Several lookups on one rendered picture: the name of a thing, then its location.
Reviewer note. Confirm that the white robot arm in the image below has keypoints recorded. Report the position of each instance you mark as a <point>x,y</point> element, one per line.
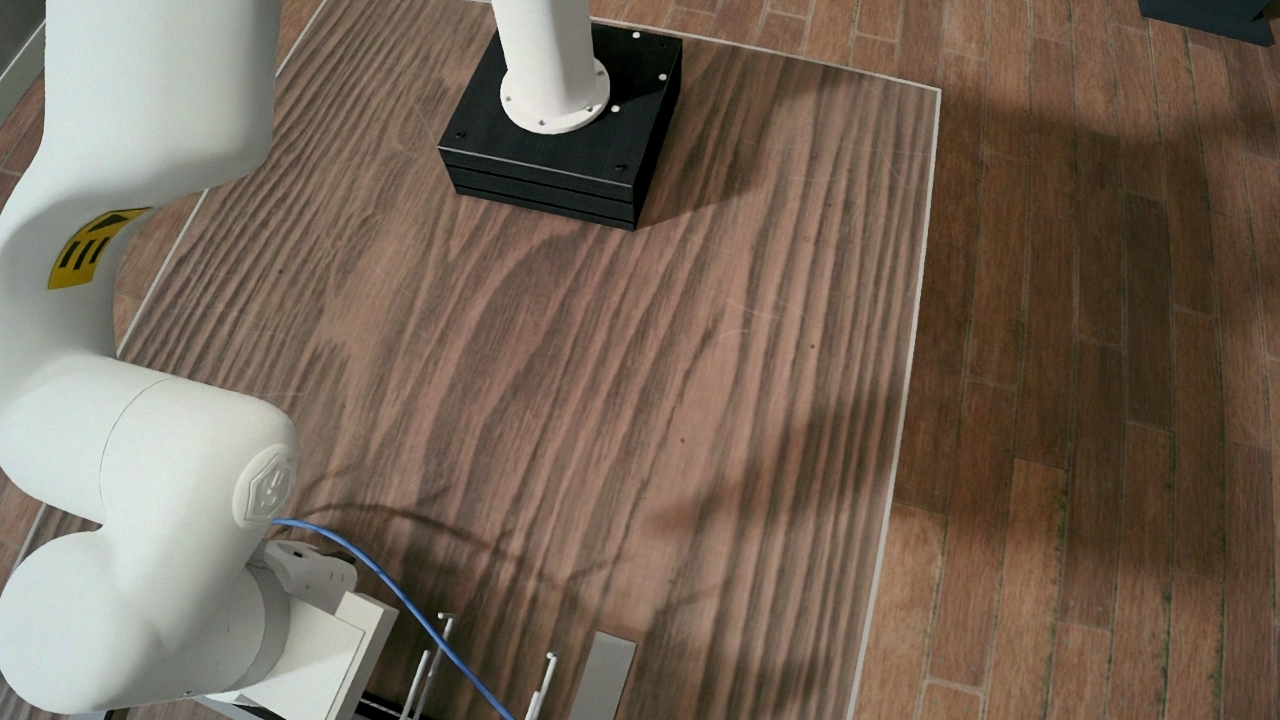
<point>148,101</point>

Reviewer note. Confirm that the dark grey metal rack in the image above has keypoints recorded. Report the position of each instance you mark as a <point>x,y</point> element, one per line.
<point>597,697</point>

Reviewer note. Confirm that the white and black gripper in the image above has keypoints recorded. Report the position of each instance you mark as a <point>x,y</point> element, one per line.
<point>319,580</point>

